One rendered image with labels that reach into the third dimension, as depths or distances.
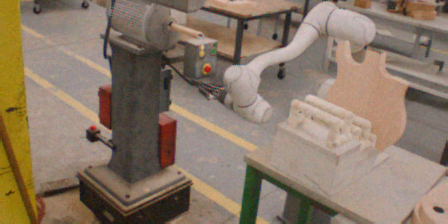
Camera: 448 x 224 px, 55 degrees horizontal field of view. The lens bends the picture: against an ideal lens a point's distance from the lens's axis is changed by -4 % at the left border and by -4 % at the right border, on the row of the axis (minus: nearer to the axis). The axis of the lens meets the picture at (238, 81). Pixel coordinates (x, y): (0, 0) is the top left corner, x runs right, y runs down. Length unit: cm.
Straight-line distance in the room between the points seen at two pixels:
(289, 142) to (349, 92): 38
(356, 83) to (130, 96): 120
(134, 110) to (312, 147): 119
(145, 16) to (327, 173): 114
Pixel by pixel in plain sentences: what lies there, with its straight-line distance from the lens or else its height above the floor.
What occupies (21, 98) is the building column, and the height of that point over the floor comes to 121.
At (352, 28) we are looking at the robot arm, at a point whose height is 139.
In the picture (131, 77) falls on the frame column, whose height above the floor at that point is 94.
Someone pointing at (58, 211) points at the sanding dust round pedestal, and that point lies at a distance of 297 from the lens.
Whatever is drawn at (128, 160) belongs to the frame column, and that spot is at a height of 43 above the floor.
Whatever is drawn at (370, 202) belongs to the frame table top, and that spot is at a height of 93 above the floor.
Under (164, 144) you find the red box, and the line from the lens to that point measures 267.
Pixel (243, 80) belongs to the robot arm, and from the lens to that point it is 170.
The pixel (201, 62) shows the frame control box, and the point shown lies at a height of 102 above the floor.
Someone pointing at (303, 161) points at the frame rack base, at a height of 102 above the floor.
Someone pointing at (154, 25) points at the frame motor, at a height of 126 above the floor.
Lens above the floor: 180
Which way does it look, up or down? 21 degrees down
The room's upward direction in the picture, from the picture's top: 6 degrees clockwise
